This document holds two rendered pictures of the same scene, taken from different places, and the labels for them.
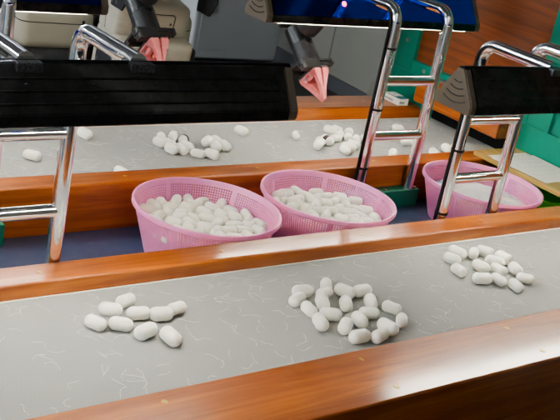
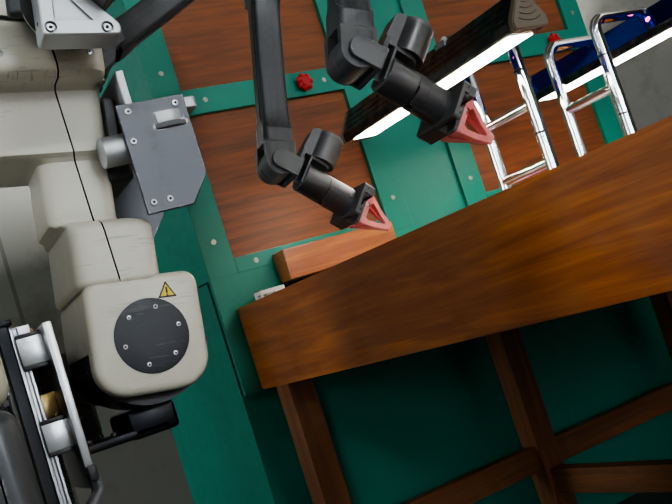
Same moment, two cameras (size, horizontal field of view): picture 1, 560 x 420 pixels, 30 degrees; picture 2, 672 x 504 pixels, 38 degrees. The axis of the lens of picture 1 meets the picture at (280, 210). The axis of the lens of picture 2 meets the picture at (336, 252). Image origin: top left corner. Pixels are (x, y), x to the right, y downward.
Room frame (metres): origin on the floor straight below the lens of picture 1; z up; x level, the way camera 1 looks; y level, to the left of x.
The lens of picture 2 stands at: (2.22, 1.81, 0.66)
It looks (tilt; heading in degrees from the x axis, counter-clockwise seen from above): 4 degrees up; 280
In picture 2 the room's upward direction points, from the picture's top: 18 degrees counter-clockwise
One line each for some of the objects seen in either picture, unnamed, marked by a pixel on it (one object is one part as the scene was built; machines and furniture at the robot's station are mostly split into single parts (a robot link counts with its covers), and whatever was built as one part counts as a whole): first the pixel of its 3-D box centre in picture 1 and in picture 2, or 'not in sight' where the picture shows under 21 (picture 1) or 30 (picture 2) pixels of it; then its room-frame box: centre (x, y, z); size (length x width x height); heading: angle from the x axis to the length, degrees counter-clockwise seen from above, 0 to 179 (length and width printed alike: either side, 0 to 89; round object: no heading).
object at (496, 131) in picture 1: (463, 105); (337, 251); (2.61, -0.40, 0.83); 0.30 x 0.06 x 0.07; 41
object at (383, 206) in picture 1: (323, 217); not in sight; (1.89, -0.09, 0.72); 0.27 x 0.27 x 0.10
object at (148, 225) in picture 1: (203, 229); not in sight; (1.71, 0.13, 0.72); 0.27 x 0.27 x 0.10
